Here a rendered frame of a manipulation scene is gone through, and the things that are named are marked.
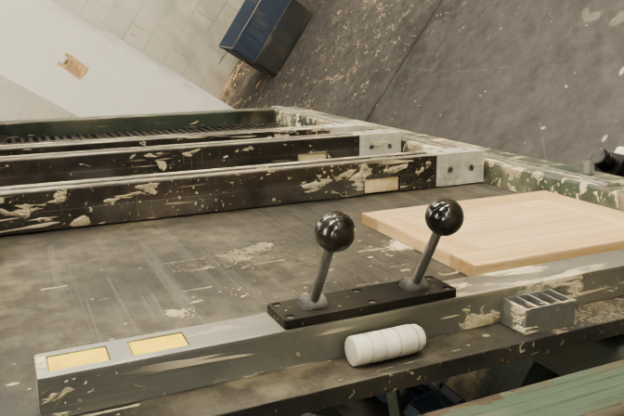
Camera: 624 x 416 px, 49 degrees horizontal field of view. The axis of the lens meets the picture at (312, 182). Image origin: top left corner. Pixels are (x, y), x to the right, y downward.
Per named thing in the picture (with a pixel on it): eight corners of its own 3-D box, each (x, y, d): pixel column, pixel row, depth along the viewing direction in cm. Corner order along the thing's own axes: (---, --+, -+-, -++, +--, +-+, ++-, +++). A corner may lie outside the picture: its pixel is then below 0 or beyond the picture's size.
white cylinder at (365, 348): (357, 372, 65) (427, 356, 68) (357, 344, 65) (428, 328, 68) (344, 359, 68) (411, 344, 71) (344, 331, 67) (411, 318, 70)
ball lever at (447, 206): (433, 304, 74) (476, 214, 65) (403, 309, 72) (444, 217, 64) (417, 278, 76) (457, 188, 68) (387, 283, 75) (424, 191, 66)
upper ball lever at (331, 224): (333, 323, 69) (367, 228, 60) (299, 330, 67) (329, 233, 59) (319, 294, 71) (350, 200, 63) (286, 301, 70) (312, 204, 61)
